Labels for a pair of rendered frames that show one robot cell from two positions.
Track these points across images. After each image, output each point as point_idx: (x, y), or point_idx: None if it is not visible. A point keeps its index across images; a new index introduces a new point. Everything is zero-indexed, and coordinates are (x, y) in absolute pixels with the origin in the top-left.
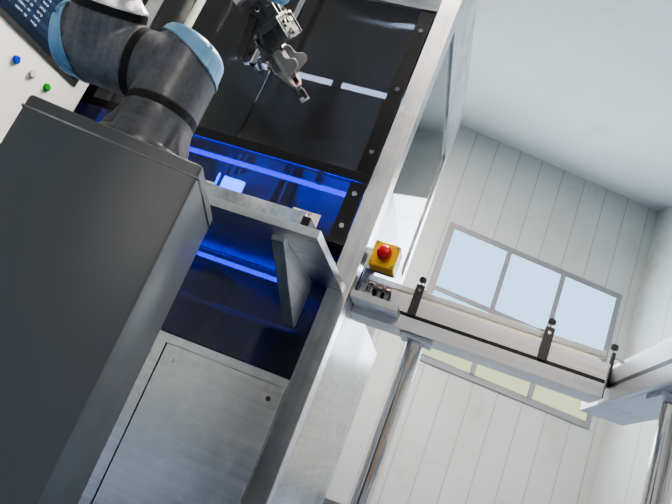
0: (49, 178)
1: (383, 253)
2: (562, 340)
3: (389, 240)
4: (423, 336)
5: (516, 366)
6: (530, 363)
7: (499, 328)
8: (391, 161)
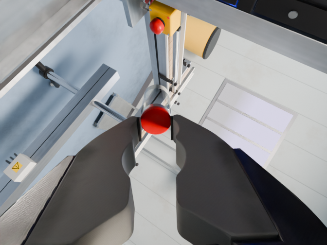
0: None
1: (152, 28)
2: (173, 81)
3: None
4: (145, 22)
5: (152, 64)
6: (155, 70)
7: (165, 62)
8: (268, 40)
